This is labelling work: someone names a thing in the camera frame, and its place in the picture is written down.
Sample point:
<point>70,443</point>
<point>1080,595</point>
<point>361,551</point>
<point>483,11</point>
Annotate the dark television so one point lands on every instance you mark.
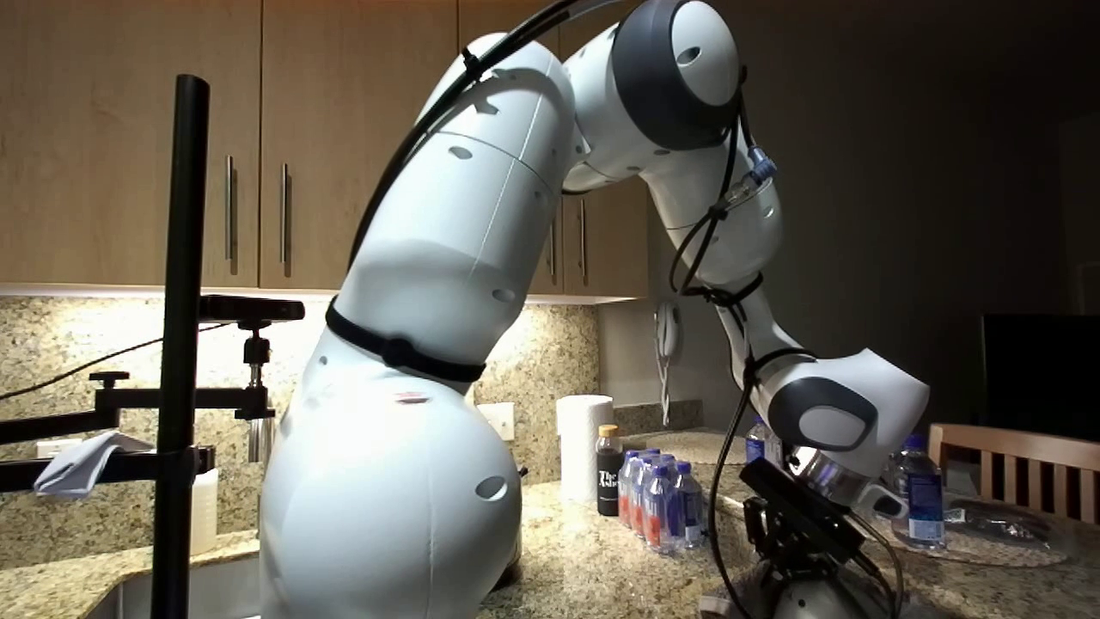
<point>1043,379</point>

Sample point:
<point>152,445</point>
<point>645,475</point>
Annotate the white wall outlet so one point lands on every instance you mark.
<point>496,421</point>

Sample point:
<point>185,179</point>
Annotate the shrink-wrapped water bottle pack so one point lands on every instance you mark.
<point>656,502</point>

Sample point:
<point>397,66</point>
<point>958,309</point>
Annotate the white round object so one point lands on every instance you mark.
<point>815,603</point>

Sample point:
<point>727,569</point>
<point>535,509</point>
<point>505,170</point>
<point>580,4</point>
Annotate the dark drink bottle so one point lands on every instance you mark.
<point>611,475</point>

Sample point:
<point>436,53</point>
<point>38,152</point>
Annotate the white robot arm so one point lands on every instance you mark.
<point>459,230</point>

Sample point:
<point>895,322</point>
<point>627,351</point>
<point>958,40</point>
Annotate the round woven placemat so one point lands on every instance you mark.
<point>1009,539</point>

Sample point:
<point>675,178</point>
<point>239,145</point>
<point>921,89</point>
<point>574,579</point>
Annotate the wooden upper cabinet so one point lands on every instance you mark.
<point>116,114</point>

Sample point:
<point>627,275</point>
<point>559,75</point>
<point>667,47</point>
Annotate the white crumpled cloth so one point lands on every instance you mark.
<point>86,466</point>

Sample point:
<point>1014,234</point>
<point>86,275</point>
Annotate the black exterior camera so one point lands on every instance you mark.
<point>252,312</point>

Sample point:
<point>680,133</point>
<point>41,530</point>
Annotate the light wooden chair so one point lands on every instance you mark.
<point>1009,443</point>

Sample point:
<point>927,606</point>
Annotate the black vertical pole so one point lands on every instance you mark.
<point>179,288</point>

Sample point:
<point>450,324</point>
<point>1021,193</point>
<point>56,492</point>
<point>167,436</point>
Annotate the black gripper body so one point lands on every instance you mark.
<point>803,544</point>

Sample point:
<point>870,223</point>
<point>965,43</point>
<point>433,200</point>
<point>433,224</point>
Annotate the white container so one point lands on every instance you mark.
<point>203,516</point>

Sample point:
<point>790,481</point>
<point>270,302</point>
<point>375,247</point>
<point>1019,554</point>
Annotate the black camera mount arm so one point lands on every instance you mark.
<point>126,399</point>

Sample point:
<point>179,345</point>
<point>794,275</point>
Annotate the blue label water bottle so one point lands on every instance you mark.
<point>921,502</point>
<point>754,448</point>

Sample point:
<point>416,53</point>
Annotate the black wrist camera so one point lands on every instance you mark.
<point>803,492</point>

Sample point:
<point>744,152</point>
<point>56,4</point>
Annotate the steel sink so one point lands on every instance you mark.
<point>216,588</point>

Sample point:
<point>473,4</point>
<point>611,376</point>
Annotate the white paper towel roll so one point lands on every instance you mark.
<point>584,448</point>

